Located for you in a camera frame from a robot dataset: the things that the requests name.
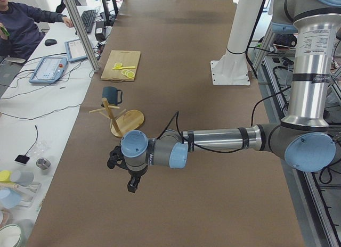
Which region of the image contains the bamboo cutting board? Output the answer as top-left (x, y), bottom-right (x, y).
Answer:
top-left (101, 50), bottom-right (141, 82)

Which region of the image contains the wooden cup rack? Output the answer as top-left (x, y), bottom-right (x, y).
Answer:
top-left (89, 97), bottom-right (144, 138)

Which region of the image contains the white camera pillar base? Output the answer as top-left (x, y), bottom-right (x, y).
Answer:
top-left (210, 0), bottom-right (266, 86)

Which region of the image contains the dark teal mug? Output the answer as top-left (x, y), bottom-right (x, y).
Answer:
top-left (102, 86), bottom-right (123, 105)

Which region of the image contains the far teach pendant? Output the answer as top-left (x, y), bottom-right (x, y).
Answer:
top-left (64, 39), bottom-right (87, 63)

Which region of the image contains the black power adapter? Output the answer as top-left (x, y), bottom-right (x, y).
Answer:
top-left (95, 21), bottom-right (106, 41)

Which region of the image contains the light blue cup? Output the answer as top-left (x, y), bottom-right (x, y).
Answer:
top-left (0, 188), bottom-right (21, 209)

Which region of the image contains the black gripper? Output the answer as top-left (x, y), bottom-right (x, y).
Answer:
top-left (127, 167), bottom-right (147, 193)

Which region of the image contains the green white bowl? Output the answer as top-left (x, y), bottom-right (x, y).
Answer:
top-left (1, 224), bottom-right (25, 247)

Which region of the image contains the yellow plastic cup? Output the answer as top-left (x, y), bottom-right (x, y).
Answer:
top-left (0, 170), bottom-right (11, 183)

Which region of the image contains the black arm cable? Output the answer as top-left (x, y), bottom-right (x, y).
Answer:
top-left (156, 111), bottom-right (248, 154)

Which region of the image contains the aluminium frame post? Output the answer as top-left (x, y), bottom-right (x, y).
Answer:
top-left (64, 0), bottom-right (100, 73)

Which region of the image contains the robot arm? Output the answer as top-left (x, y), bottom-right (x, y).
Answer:
top-left (108, 0), bottom-right (340, 192)

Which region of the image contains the grey plastic cup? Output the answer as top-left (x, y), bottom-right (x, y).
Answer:
top-left (10, 170), bottom-right (34, 186)

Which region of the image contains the black computer mouse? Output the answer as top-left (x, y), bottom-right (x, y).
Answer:
top-left (44, 39), bottom-right (58, 46)

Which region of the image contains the black keyboard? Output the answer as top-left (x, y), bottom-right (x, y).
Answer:
top-left (81, 10), bottom-right (97, 34)

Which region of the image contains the seated person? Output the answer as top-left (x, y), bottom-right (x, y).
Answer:
top-left (1, 0), bottom-right (74, 60)

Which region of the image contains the teach pendant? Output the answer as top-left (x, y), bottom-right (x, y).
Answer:
top-left (64, 39), bottom-right (87, 63)
top-left (29, 56), bottom-right (68, 84)

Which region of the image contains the small black square pad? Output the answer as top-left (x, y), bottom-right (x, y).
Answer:
top-left (14, 154), bottom-right (30, 164)

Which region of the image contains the near teach pendant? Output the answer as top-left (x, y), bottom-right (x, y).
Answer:
top-left (29, 56), bottom-right (68, 84)

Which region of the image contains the small metal cup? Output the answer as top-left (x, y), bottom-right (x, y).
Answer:
top-left (36, 158), bottom-right (51, 175)

